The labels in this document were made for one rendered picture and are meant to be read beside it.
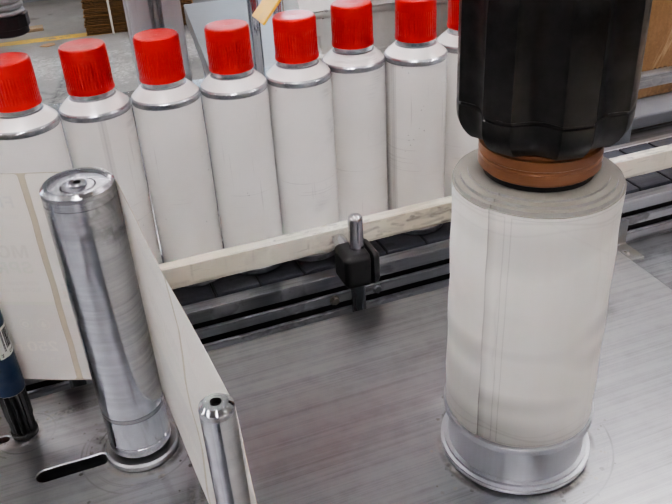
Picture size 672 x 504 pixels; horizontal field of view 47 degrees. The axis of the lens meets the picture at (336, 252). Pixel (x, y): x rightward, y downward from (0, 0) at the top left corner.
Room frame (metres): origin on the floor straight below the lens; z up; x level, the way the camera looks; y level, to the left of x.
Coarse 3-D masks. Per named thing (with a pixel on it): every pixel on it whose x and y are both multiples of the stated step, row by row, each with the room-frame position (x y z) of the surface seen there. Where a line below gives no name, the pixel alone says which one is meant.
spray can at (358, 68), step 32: (352, 0) 0.63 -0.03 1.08; (352, 32) 0.61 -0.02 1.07; (352, 64) 0.60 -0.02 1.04; (384, 64) 0.62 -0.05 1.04; (352, 96) 0.60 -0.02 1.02; (384, 96) 0.61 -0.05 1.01; (352, 128) 0.60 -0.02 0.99; (384, 128) 0.61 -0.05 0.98; (352, 160) 0.60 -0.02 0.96; (384, 160) 0.61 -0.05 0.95; (352, 192) 0.60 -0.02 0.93; (384, 192) 0.61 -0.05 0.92
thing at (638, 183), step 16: (640, 144) 0.77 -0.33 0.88; (656, 144) 0.77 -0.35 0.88; (640, 176) 0.69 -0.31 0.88; (656, 176) 0.69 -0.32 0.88; (448, 224) 0.62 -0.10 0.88; (384, 240) 0.60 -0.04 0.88; (400, 240) 0.60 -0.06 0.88; (416, 240) 0.60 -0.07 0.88; (432, 240) 0.60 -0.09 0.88; (272, 272) 0.56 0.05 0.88; (288, 272) 0.56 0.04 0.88; (304, 272) 0.56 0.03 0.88; (192, 288) 0.54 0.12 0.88; (208, 288) 0.54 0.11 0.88; (224, 288) 0.54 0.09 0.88; (240, 288) 0.54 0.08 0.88
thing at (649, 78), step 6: (642, 72) 0.76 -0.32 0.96; (648, 72) 0.76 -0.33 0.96; (654, 72) 0.76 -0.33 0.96; (660, 72) 0.76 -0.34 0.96; (666, 72) 0.76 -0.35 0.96; (642, 78) 0.75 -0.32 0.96; (648, 78) 0.76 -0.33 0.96; (654, 78) 0.76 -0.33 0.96; (660, 78) 0.76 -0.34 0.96; (666, 78) 0.76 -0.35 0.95; (642, 84) 0.75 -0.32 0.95; (648, 84) 0.76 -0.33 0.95; (654, 84) 0.76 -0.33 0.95; (660, 84) 0.76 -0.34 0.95
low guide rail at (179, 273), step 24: (624, 168) 0.66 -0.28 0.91; (648, 168) 0.67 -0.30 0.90; (384, 216) 0.58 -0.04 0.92; (408, 216) 0.59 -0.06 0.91; (432, 216) 0.59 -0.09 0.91; (264, 240) 0.55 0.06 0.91; (288, 240) 0.55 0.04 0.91; (312, 240) 0.56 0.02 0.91; (168, 264) 0.53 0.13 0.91; (192, 264) 0.52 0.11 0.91; (216, 264) 0.53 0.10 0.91; (240, 264) 0.54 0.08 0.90; (264, 264) 0.54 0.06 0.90
